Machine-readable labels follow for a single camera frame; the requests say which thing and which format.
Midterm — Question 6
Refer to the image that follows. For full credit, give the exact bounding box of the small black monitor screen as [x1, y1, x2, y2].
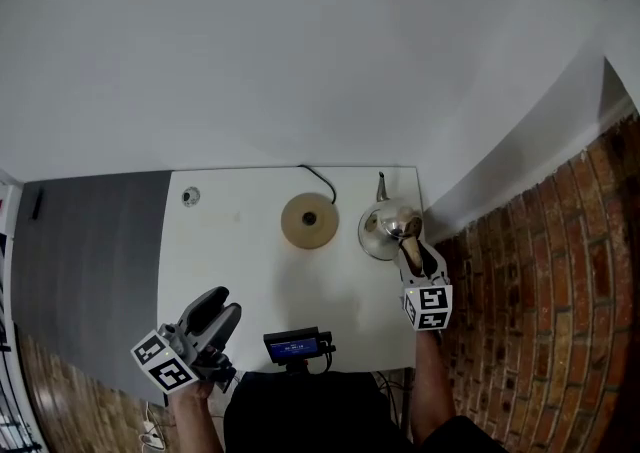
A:
[262, 325, 336, 375]

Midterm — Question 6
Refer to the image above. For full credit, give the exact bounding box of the person's left forearm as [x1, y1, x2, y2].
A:
[166, 374, 227, 453]

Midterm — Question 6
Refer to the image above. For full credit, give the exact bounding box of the bundle of thin cables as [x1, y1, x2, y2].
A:
[373, 369, 413, 430]

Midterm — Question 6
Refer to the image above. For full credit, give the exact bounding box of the beige round kettle base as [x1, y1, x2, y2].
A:
[280, 192, 341, 251]

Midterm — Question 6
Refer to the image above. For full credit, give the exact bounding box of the white power strip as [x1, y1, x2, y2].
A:
[138, 419, 167, 453]

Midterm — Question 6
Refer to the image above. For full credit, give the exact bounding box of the white shelf unit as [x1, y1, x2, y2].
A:
[0, 169, 25, 453]

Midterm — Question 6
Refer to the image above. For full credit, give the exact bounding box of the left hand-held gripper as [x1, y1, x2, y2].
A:
[130, 285, 243, 395]

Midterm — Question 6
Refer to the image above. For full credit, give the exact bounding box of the silver kettle with wooden handle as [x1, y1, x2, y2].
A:
[356, 171, 428, 277]

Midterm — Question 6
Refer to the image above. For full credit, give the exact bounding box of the person's black clothing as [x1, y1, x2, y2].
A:
[222, 369, 509, 453]

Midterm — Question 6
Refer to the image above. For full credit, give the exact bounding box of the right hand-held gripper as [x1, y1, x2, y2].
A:
[397, 238, 454, 332]

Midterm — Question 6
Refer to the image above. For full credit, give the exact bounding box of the person's right forearm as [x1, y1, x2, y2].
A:
[408, 326, 457, 448]

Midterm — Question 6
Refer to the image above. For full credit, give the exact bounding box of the black power cable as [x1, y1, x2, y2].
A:
[297, 163, 338, 206]

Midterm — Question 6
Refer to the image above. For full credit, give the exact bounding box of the grey panel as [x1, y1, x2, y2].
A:
[10, 170, 174, 408]

